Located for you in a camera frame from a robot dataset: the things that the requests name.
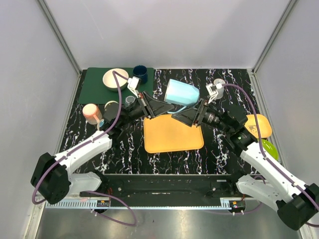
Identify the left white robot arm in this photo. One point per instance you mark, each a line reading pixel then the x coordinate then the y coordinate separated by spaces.
pixel 55 176

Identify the white interior grey mug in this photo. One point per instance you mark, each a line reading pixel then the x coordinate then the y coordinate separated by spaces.
pixel 129 100

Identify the orange interior blue mug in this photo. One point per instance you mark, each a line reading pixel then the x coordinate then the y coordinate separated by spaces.
pixel 100 123

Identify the dark blue mug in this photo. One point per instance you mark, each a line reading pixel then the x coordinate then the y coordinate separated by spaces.
pixel 141 72

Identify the white mug blue handle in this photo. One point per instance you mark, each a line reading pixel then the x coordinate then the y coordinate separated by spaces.
pixel 180 93

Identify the light green mug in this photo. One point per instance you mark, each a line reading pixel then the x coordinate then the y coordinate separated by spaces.
pixel 111 105

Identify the orange plastic tray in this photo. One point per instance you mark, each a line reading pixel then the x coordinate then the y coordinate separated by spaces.
pixel 165 134

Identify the lime green plate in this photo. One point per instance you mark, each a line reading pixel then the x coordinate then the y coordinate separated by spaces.
pixel 270 148

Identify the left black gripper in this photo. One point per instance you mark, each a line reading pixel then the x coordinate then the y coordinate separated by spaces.
pixel 145 104

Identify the light blue footed mug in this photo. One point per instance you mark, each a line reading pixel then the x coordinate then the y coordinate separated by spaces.
pixel 219 88

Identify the yellow square plate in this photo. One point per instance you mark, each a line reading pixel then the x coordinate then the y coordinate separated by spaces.
pixel 264 126

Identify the cream bowl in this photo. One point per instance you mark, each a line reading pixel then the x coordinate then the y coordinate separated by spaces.
pixel 109 79

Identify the pink mug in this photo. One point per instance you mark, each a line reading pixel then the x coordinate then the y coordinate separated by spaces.
pixel 92 114

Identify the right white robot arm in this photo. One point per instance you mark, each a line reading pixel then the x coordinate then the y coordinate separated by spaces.
pixel 294 201

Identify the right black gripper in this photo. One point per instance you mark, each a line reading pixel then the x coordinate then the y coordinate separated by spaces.
pixel 194 116

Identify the dark green mat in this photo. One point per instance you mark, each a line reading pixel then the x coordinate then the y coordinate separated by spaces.
pixel 94 91

